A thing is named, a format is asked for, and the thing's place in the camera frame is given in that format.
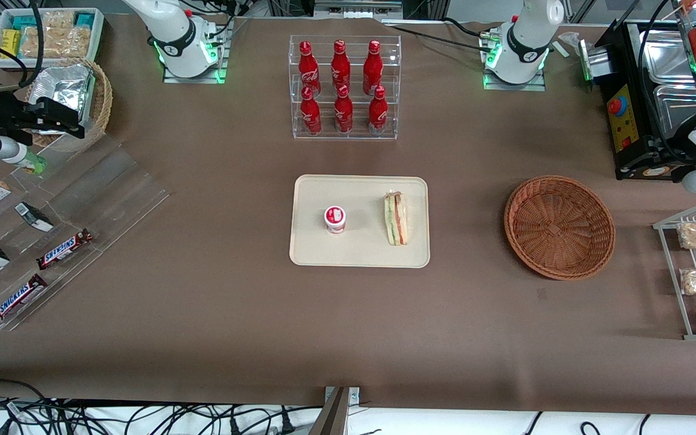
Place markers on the clear acrylic bottle rack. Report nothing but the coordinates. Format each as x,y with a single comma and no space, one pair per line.
396,84

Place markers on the tan wicker basket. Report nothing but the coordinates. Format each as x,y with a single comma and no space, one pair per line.
101,103

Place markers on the red round knob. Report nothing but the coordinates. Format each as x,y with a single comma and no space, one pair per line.
616,106

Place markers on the white plastic bin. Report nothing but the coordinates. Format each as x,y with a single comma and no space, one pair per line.
97,36

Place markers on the teal snack package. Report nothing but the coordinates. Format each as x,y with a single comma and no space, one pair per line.
85,20
23,22

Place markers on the clear bag of crackers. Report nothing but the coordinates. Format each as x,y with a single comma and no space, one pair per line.
37,43
70,39

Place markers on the aluminium frame structure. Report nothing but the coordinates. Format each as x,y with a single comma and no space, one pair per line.
357,7

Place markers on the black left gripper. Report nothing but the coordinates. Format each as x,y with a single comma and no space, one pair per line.
679,147

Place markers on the grey metal bracket post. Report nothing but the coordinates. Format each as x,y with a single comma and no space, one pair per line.
335,417

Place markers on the crumpled clear plastic wrapper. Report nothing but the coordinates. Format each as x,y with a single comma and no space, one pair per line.
570,39

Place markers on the brown wicker basket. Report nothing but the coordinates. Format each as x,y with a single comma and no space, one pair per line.
556,229

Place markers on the clear acrylic display stand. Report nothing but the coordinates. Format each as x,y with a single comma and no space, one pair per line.
112,193

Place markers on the black food warmer cabinet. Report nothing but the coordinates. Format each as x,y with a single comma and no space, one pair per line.
617,66

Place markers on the beige plastic tray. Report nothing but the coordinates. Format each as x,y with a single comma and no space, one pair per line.
366,248

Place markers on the green drink bottle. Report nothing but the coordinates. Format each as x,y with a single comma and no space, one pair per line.
35,163

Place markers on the triangle sandwich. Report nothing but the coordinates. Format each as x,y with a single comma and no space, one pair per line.
396,219

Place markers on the steel warmer pan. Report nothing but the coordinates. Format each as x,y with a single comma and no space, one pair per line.
665,57
671,106

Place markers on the silver foil bag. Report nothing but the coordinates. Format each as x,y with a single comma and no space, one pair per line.
64,84

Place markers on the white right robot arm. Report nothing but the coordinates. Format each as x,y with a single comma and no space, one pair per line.
173,36

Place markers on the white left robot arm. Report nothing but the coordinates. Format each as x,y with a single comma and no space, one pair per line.
526,42

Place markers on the yellow snack package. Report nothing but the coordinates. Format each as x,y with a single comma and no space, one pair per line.
9,43

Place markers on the red cola bottle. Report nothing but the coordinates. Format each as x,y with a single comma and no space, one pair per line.
373,67
377,115
308,69
310,115
340,65
343,113

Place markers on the snickers chocolate bar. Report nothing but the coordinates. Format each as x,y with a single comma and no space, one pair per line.
64,249
17,299

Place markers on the red white yogurt cup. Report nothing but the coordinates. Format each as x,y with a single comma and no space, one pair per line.
335,219

